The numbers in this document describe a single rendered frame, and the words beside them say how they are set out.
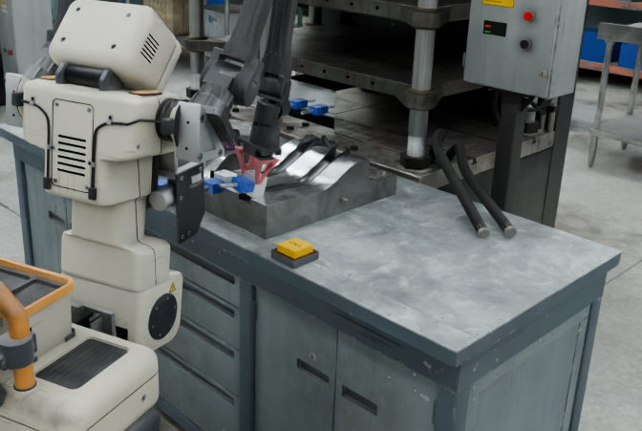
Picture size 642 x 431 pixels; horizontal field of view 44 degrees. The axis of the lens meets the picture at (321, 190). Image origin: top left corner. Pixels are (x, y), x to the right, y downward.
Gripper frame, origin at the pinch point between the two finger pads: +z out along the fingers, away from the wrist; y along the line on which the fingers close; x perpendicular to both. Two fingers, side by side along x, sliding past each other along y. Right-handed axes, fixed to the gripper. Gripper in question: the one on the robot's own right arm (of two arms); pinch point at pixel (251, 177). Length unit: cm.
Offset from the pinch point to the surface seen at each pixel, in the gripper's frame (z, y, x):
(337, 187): 1.2, -8.1, -23.8
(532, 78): -35, -22, -81
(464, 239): 3, -41, -38
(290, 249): 8.1, -23.1, 5.3
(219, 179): 5.0, 10.9, 0.7
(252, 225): 11.2, -4.2, 0.1
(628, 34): -42, 67, -348
